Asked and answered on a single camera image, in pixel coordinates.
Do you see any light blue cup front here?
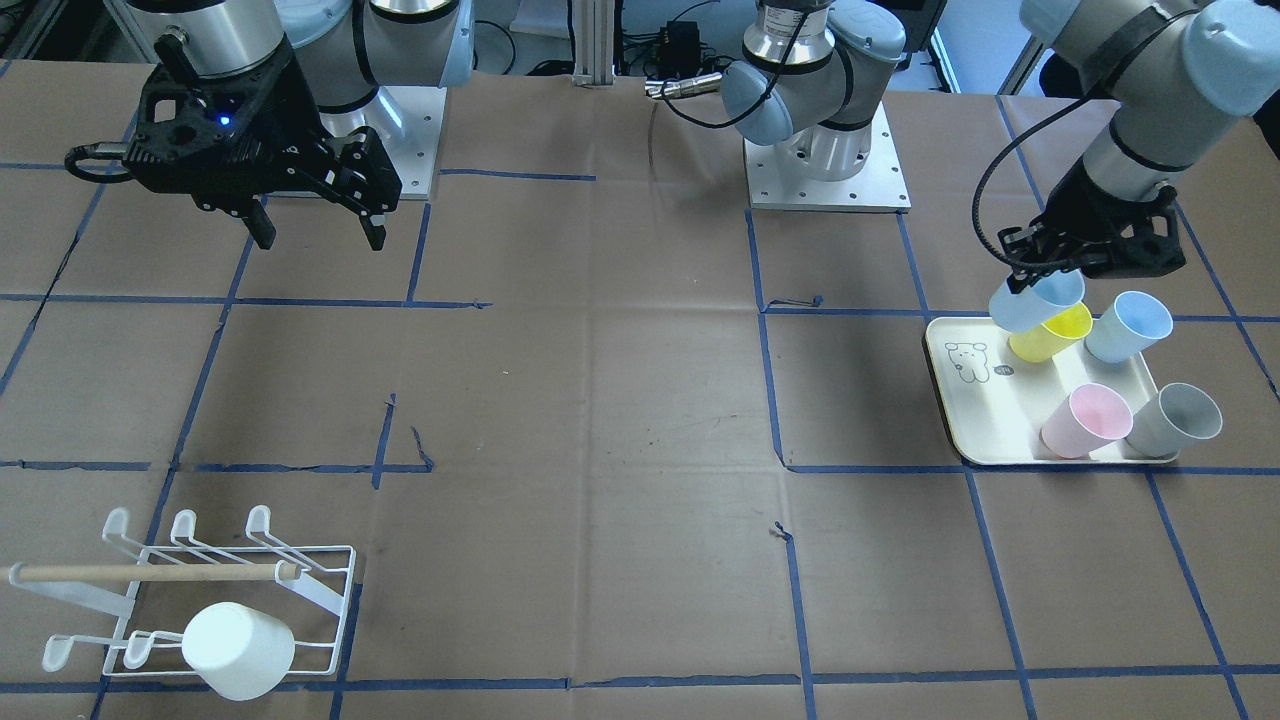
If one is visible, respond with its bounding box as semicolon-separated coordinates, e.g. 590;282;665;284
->
1085;290;1174;364

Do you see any yellow plastic cup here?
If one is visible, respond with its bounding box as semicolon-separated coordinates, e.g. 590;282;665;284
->
1009;302;1094;363

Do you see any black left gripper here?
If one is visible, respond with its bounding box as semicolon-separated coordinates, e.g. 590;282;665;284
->
997;160;1187;293

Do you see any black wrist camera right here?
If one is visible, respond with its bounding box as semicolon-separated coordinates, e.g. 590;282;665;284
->
64;26;323;217

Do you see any pink plastic cup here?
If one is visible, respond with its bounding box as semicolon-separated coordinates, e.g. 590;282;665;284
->
1039;383;1134;459

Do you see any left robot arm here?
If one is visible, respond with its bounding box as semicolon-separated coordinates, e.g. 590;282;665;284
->
719;1;1277;297

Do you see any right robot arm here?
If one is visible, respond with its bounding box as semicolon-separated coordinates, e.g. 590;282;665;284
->
64;1;474;251

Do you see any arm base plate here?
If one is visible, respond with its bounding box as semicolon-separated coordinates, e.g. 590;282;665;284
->
320;86;447;201
742;104;913;213

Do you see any grey plastic cup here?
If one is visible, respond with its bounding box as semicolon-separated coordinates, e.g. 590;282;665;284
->
1125;382;1224;457

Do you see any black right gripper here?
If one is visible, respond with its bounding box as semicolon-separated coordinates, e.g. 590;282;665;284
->
239;120;402;252

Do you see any white wire cup rack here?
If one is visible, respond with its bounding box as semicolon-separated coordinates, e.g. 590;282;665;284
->
6;505;357;687

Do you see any white plastic cup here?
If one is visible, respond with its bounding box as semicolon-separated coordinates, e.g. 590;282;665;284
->
180;601;294;702

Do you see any cream serving tray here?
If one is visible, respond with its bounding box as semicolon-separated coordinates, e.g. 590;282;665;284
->
924;316;1158;466

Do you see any light blue cup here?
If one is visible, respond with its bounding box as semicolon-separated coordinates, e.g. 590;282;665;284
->
1085;290;1174;364
988;270;1085;333

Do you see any light blue cup back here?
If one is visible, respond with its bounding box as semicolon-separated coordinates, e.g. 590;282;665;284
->
988;270;1085;333

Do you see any aluminium frame post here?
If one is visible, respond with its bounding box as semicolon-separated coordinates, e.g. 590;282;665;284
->
566;0;621;87

